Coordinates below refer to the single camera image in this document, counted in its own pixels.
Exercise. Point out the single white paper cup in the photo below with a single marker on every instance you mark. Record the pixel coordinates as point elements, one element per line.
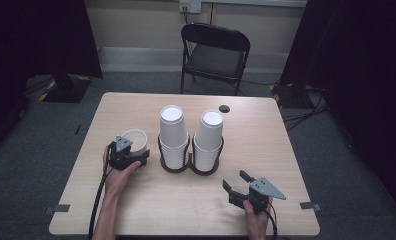
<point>137,138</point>

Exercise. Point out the grey tape strip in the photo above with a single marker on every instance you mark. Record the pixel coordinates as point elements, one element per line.
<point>310,206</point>
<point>57,208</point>

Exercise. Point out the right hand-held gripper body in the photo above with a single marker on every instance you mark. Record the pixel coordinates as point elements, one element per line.
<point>257,196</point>

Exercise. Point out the black curtain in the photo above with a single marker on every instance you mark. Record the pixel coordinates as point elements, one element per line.
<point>36,33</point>
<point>369,66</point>

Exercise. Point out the black stand base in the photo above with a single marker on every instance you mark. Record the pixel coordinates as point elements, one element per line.
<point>66,91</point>
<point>289,96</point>

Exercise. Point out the person's left hand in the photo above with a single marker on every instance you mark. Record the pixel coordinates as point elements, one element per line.
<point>117,181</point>

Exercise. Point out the stack of white paper cups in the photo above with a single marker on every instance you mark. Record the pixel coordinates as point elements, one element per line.
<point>209,133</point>
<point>172,133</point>

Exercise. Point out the person's right hand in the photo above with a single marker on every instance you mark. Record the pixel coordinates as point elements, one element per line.
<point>257,221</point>

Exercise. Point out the black folding chair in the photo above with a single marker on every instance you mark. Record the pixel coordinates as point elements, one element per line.
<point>216,61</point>

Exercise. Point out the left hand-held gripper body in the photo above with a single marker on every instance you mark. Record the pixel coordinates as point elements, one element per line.
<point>122,158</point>

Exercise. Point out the white wall socket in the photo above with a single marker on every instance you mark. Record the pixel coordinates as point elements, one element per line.
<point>190,6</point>

